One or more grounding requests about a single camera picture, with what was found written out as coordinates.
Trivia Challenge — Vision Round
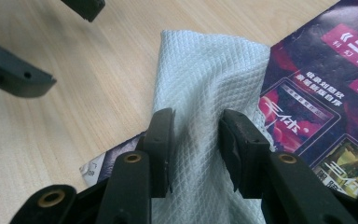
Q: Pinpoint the light blue cloth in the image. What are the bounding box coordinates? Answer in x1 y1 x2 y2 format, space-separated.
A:
150 29 276 224

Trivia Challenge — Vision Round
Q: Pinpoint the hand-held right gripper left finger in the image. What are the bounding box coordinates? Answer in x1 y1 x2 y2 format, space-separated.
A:
142 107 176 199

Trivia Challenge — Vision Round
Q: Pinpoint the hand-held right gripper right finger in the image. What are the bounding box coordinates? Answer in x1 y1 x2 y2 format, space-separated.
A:
218 108 272 200

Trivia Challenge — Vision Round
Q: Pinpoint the dark illustrated magazine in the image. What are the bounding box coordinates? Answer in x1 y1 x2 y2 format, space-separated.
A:
78 0 358 200

